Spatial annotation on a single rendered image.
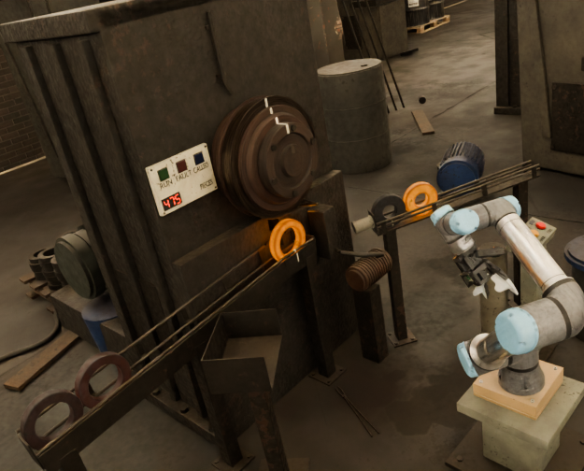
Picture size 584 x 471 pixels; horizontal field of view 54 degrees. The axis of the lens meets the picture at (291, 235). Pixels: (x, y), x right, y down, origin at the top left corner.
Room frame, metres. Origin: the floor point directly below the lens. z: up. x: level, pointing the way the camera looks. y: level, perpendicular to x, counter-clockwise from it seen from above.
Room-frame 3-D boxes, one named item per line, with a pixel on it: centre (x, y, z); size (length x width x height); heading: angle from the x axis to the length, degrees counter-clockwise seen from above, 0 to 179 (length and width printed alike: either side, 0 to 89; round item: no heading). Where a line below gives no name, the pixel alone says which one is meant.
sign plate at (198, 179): (1.97, 0.34, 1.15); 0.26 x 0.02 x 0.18; 133
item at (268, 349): (1.57, 0.23, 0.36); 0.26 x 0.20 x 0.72; 168
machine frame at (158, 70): (2.43, 0.31, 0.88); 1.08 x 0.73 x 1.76; 133
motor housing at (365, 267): (2.24, -0.32, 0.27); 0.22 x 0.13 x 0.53; 133
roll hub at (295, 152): (2.05, -0.05, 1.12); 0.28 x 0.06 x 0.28; 133
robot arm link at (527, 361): (1.49, -0.67, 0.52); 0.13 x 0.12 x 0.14; 98
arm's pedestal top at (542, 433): (1.49, -0.68, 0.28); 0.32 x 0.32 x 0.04; 41
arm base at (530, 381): (1.49, -0.68, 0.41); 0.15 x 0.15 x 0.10
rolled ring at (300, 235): (2.12, 0.02, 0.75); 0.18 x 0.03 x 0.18; 132
